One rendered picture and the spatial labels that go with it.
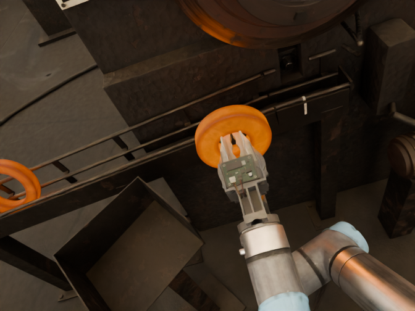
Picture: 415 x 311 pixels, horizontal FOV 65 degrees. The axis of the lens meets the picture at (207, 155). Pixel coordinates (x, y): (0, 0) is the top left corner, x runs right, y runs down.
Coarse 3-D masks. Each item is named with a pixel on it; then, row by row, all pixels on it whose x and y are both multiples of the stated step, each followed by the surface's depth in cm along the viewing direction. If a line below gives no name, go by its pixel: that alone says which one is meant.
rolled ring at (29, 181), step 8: (0, 160) 95; (8, 160) 96; (0, 168) 94; (8, 168) 94; (16, 168) 95; (24, 168) 97; (16, 176) 96; (24, 176) 96; (32, 176) 98; (24, 184) 97; (32, 184) 97; (32, 192) 98; (40, 192) 102; (0, 200) 102; (8, 200) 103; (24, 200) 100; (32, 200) 100; (0, 208) 101; (8, 208) 101; (24, 208) 101
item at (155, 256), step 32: (128, 192) 82; (96, 224) 79; (128, 224) 87; (160, 224) 85; (192, 224) 71; (64, 256) 76; (96, 256) 84; (128, 256) 83; (160, 256) 80; (192, 256) 77; (96, 288) 81; (128, 288) 78; (160, 288) 75; (192, 288) 101; (224, 288) 130
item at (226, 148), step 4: (224, 136) 64; (228, 136) 64; (220, 140) 59; (224, 140) 62; (228, 140) 64; (224, 144) 61; (228, 144) 64; (220, 148) 64; (224, 148) 60; (228, 148) 63; (232, 148) 64; (224, 152) 60; (228, 152) 63; (232, 152) 63; (224, 156) 63; (228, 156) 62; (232, 156) 62; (224, 160) 62
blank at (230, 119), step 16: (224, 112) 61; (240, 112) 61; (256, 112) 63; (208, 128) 62; (224, 128) 62; (240, 128) 63; (256, 128) 63; (208, 144) 65; (256, 144) 67; (208, 160) 68
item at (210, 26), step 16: (176, 0) 60; (192, 0) 60; (192, 16) 62; (208, 16) 63; (336, 16) 67; (208, 32) 65; (224, 32) 66; (304, 32) 69; (320, 32) 70; (256, 48) 70; (272, 48) 71
